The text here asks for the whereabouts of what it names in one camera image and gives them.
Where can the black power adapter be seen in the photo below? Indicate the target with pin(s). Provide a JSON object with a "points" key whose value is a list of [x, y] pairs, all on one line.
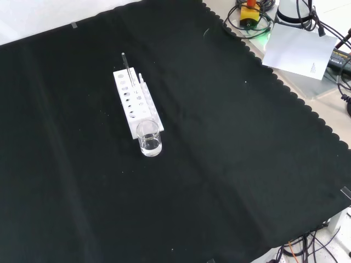
{"points": [[338, 59]]}

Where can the clear tape piece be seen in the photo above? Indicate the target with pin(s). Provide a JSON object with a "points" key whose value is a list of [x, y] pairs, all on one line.
{"points": [[346, 192], [74, 25]]}

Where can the yellow stop button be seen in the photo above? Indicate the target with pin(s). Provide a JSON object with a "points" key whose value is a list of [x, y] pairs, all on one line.
{"points": [[249, 14]]}

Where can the black cloth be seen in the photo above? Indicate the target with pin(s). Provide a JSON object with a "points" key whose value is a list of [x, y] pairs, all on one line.
{"points": [[219, 137]]}

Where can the glass beaker with water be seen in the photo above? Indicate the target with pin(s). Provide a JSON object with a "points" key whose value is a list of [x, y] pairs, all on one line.
{"points": [[150, 148]]}

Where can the white test tube rack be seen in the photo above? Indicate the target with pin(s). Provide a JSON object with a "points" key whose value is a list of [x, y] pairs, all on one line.
{"points": [[124, 82]]}

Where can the pale board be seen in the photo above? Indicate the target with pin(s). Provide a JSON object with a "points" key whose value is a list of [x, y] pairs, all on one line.
{"points": [[296, 49]]}

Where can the white bench leg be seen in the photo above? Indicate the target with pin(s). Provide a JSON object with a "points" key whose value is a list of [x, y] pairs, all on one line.
{"points": [[338, 219]]}

